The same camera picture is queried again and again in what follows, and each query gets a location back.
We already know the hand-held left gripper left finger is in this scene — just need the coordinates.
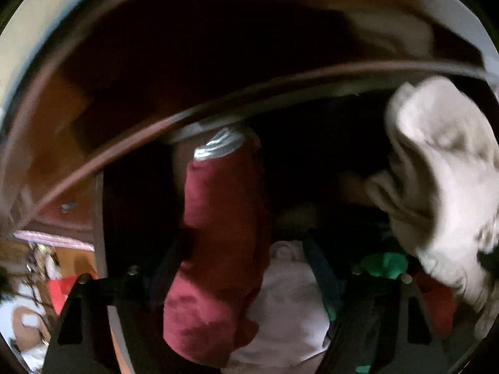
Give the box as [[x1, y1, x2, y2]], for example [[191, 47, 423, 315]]
[[41, 239, 184, 374]]

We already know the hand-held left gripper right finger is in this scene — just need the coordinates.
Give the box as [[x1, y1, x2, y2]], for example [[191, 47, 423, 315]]
[[302, 236, 455, 374]]

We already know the white underwear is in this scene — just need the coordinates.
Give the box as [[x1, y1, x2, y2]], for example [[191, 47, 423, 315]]
[[224, 239, 332, 369]]

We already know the green and black underwear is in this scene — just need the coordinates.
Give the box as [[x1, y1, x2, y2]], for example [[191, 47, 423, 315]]
[[325, 252, 410, 322]]

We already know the maroon underwear striped waistband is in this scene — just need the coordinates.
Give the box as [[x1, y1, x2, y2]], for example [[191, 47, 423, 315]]
[[163, 127, 271, 369]]

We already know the red-orange underwear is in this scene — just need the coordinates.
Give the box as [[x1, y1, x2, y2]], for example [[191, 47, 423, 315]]
[[411, 271, 458, 339]]

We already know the beige underwear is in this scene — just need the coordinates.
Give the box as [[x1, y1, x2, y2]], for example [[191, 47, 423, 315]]
[[364, 76, 499, 339]]

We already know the red plastic stool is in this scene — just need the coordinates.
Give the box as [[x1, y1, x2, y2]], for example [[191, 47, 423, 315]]
[[47, 276, 80, 315]]

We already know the pink patterned cloth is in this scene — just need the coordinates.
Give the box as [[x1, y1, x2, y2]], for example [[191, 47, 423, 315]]
[[13, 229, 95, 252]]

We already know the brown dresser with beige top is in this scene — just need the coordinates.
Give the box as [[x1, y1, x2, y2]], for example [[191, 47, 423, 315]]
[[0, 0, 499, 250]]

